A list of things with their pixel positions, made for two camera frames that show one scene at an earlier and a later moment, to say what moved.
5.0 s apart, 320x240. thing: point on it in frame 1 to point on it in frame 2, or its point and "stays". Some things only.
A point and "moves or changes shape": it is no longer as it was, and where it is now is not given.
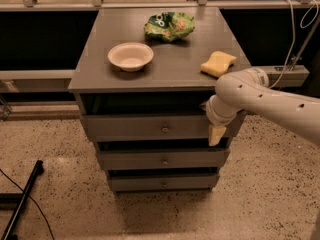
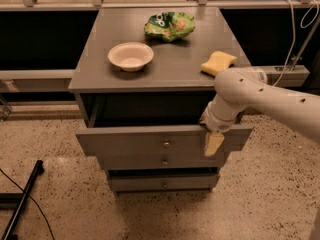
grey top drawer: x=157 y=127 moves or changes shape
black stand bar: x=16 y=201 stays
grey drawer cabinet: x=143 y=96 stays
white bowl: x=131 y=56 stays
